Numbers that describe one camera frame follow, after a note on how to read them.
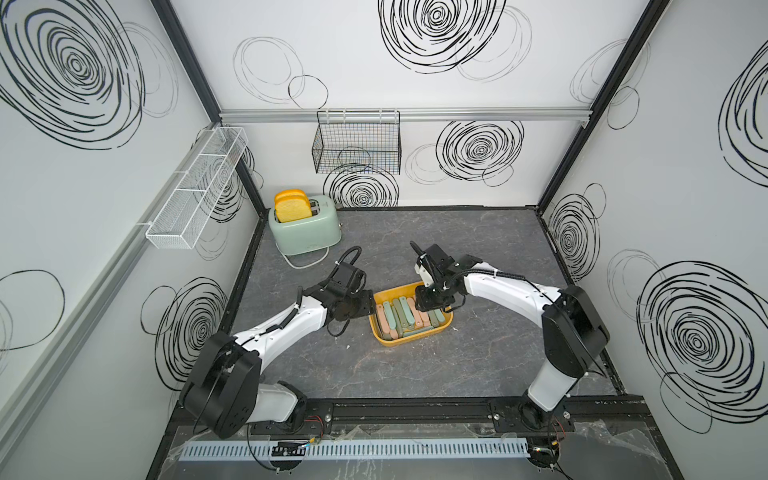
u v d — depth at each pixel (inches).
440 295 29.2
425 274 28.4
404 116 35.9
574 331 18.1
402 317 35.0
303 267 40.2
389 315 35.2
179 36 29.4
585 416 29.2
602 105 35.1
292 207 36.7
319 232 38.9
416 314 35.0
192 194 30.3
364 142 48.8
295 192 36.9
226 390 16.2
